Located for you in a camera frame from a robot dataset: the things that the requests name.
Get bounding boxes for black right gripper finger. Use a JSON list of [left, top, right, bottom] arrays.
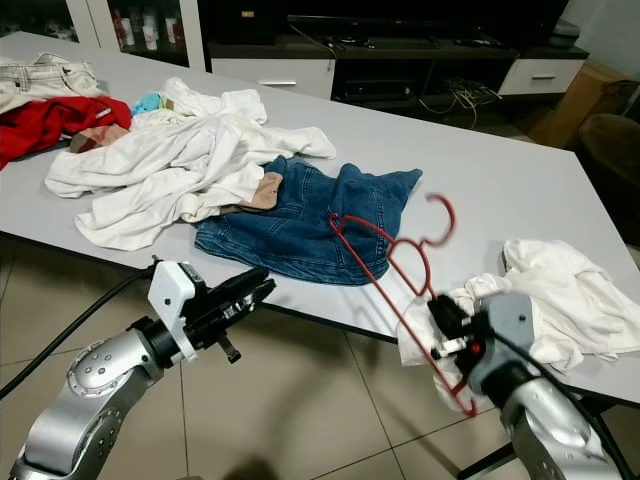
[[428, 295, 474, 334], [432, 316, 474, 347]]

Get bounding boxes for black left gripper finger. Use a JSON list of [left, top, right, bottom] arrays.
[[217, 267, 279, 305], [221, 287, 274, 322]]

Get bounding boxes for blue denim jacket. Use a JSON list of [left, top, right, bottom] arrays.
[[193, 155, 424, 289]]

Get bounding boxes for white tank top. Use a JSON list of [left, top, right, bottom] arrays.
[[45, 115, 266, 252]]

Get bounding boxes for beige garment with plaid cuff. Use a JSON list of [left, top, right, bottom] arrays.
[[67, 124, 287, 214]]

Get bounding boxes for black table leg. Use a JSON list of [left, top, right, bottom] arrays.
[[455, 440, 523, 480]]

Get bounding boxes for white cloth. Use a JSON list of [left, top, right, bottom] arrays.
[[395, 238, 640, 403]]

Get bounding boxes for cream white t-shirt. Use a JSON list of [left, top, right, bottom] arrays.
[[180, 108, 339, 197]]

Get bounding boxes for white crumpled garment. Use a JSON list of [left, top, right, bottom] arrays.
[[157, 76, 270, 127]]

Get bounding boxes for wide white drawer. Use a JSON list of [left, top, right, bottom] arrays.
[[209, 58, 337, 100]]

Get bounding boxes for small turquoise garment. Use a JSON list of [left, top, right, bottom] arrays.
[[130, 91, 164, 116]]

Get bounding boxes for dark brown seat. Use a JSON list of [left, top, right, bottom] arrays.
[[574, 113, 640, 247]]

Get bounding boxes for brown cardboard box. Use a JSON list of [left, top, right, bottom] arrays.
[[530, 60, 640, 151]]

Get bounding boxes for red sweater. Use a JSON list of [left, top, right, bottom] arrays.
[[0, 95, 133, 171]]

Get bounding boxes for small white drawer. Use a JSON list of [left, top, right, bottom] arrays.
[[497, 57, 590, 97]]

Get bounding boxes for dark TV stand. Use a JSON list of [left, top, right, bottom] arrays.
[[205, 12, 593, 113]]

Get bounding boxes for white glass door cabinet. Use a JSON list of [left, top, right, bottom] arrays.
[[0, 0, 207, 71]]

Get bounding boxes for black speaker box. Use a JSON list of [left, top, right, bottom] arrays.
[[213, 0, 278, 47]]

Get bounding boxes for cream white jeans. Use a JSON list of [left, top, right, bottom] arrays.
[[0, 52, 104, 113]]

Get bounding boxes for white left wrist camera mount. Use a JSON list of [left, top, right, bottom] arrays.
[[147, 258, 203, 368]]

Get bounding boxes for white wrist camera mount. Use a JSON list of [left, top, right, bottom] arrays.
[[147, 258, 203, 368], [475, 290, 537, 377]]

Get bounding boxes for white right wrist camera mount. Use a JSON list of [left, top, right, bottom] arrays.
[[475, 290, 537, 377]]

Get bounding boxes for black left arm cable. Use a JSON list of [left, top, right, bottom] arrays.
[[0, 260, 163, 373]]

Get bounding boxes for tangled white cable bundle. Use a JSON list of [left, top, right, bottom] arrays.
[[418, 77, 503, 127]]

